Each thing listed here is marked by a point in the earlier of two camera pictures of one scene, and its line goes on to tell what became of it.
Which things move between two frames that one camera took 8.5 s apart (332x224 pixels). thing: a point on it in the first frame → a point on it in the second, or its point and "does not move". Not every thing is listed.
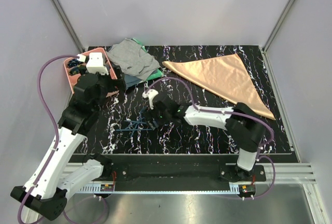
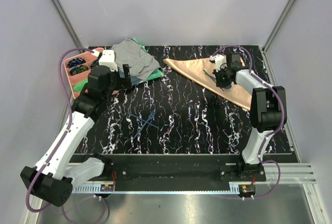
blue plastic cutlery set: [136, 123] → [226, 86]
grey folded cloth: [130, 56] does not move
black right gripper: [152, 114] → [217, 74]
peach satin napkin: [225, 75] does not move
